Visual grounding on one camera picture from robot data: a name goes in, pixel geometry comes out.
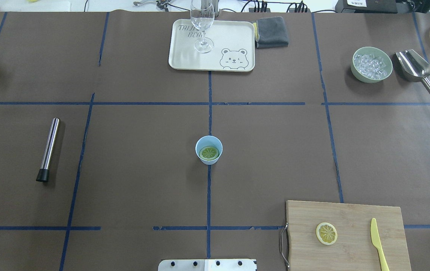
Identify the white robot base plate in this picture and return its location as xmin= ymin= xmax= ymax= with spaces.
xmin=158 ymin=259 xmax=258 ymax=271

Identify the lemon slice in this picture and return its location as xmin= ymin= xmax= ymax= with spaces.
xmin=198 ymin=146 xmax=220 ymax=161
xmin=316 ymin=222 xmax=338 ymax=245

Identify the bamboo cutting board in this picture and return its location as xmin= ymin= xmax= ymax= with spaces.
xmin=286 ymin=200 xmax=412 ymax=271

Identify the light blue paper cup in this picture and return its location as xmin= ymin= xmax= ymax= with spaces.
xmin=195 ymin=135 xmax=223 ymax=165

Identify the steel ice scoop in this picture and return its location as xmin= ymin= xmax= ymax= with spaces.
xmin=395 ymin=49 xmax=430 ymax=94

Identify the clear wine glass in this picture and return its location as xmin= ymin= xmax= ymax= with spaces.
xmin=190 ymin=0 xmax=215 ymax=53

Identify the green bowl of ice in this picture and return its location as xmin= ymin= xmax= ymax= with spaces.
xmin=351 ymin=47 xmax=393 ymax=84

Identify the yellow plastic knife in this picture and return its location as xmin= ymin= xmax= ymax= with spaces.
xmin=370 ymin=218 xmax=390 ymax=271

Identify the grey folded cloth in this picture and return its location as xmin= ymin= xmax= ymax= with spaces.
xmin=252 ymin=17 xmax=289 ymax=49

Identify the steel muddler with black tip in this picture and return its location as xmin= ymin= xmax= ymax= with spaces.
xmin=36 ymin=118 xmax=60 ymax=183

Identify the steel cutting board handle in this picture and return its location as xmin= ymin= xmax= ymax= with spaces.
xmin=279 ymin=222 xmax=290 ymax=271

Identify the cream bear serving tray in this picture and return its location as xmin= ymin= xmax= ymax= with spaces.
xmin=168 ymin=19 xmax=256 ymax=72

